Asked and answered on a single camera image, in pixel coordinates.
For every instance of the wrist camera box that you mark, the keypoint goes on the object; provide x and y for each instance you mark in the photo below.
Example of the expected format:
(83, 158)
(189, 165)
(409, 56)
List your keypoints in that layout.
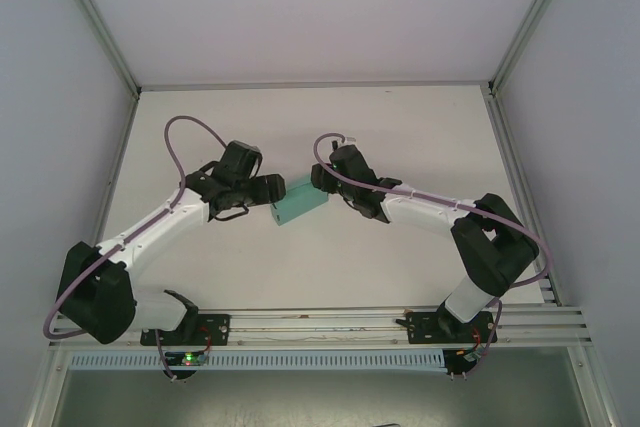
(239, 159)
(350, 162)

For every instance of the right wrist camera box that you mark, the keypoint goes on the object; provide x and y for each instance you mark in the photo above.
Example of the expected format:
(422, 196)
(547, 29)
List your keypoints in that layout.
(350, 162)

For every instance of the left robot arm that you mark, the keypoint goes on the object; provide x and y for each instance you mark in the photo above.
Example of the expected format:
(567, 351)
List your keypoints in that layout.
(160, 222)

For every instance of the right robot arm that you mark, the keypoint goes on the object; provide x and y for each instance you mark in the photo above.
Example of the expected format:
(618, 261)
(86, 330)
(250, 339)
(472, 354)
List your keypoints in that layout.
(425, 214)

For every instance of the aluminium frame post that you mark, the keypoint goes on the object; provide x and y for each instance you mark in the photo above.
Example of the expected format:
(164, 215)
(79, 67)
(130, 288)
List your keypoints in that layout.
(97, 22)
(529, 22)

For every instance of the teal paper box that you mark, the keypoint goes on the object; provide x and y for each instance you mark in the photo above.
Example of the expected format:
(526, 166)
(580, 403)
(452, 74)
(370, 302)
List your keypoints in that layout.
(300, 202)

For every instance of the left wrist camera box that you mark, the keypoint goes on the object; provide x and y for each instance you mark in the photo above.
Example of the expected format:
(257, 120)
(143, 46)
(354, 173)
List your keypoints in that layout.
(239, 159)

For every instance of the aluminium table side rail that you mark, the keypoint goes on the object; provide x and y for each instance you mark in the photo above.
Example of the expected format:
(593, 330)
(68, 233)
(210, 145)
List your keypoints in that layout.
(517, 172)
(109, 197)

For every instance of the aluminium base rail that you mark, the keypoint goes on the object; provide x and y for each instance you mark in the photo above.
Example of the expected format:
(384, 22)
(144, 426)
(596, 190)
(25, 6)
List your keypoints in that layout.
(310, 329)

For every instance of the aluminium lower frame strut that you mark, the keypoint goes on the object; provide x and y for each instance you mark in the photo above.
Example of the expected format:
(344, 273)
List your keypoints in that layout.
(45, 392)
(595, 392)

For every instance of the small circuit board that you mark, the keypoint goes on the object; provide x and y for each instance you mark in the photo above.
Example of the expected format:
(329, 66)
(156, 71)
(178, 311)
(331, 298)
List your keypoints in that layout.
(187, 359)
(471, 356)

